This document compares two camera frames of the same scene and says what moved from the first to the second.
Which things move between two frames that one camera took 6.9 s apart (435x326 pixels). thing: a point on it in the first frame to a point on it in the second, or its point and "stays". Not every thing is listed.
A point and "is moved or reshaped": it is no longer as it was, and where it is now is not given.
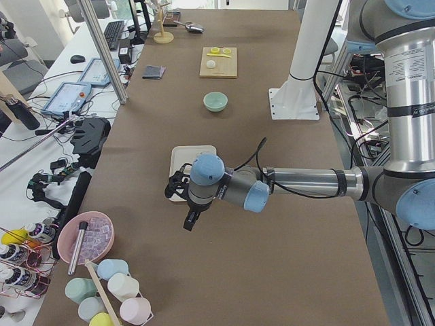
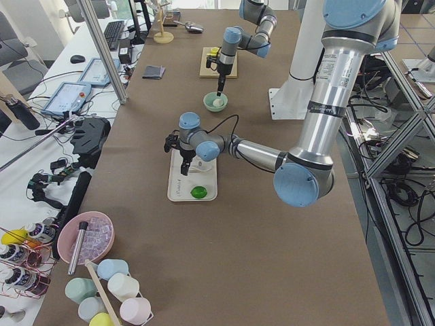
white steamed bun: [211, 64] is moved or reshaped
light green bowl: [215, 101] stays
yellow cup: [101, 319] stays
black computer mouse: [77, 58] stays
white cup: [123, 286] stays
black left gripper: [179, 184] to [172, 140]
